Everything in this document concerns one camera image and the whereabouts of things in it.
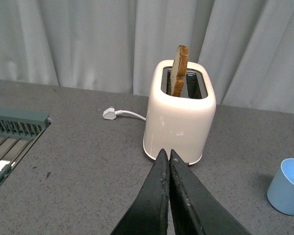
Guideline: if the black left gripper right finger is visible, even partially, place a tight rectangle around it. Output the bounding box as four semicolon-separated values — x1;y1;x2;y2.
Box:
170;150;250;235

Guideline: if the white power cable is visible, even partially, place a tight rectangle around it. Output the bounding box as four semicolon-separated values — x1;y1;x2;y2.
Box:
114;110;147;121

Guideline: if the white power plug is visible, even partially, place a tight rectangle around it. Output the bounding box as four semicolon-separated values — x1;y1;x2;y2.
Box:
102;108;117;120

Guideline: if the cream white toaster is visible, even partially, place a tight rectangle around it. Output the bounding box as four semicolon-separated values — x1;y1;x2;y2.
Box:
143;60;216;165

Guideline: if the toasted bread slice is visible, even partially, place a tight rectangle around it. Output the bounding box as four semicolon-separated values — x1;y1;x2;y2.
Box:
170;45;189;97

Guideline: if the green dish drying rack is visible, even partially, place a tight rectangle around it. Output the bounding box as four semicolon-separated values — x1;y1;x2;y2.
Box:
0;107;51;186

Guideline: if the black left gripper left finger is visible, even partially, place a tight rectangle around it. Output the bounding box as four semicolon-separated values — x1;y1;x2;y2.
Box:
112;149;170;235

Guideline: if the light blue plastic cup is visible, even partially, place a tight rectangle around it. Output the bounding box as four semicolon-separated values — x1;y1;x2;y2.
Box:
267;158;294;215

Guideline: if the white pleated curtain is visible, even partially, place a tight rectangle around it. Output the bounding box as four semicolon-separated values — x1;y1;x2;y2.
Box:
0;0;294;113

